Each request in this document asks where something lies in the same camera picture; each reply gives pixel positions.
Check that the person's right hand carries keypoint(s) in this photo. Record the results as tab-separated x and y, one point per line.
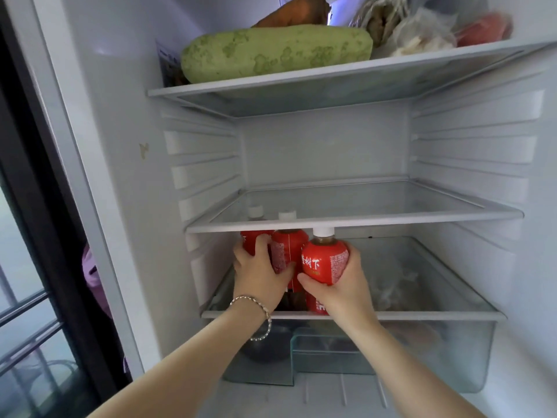
343	300

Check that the person's left hand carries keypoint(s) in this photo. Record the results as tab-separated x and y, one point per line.
256	278

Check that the person's left thumb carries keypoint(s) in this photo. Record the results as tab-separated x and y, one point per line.
286	275

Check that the person's right thumb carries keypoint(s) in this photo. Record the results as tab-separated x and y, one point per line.
314	283

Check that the red drink bottle white cap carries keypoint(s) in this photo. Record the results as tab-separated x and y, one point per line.
324	261
249	241
287	252

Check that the person's right forearm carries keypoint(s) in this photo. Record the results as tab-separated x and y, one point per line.
404	374

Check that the person's left forearm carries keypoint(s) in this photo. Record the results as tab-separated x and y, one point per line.
187	370

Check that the clear plastic drawer divider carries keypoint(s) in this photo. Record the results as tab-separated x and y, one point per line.
330	352

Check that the crumpled clear plastic bag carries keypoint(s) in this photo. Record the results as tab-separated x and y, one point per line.
400	287

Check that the glass fridge shelf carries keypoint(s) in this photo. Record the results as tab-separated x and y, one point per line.
370	204
444	300
348	82

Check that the white fridge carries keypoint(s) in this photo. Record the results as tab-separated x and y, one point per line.
326	147

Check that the clear crisper drawer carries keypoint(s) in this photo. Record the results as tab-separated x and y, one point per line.
452	352

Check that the pink cloth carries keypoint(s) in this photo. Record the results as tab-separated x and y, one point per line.
95	278

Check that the green mottled gourd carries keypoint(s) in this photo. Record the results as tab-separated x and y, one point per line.
278	52

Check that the dark fridge door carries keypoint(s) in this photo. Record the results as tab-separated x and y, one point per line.
39	213

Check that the orange-brown sweet potato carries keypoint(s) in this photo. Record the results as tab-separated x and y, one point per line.
296	12

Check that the clear plastic bag of food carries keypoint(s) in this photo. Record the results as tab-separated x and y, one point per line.
404	30

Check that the metal window railing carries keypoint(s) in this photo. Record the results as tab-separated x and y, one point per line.
26	343

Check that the pink meat in plastic bag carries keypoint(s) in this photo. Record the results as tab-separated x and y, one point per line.
483	30

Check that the label sticker on fridge wall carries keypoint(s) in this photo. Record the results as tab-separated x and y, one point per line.
167	65

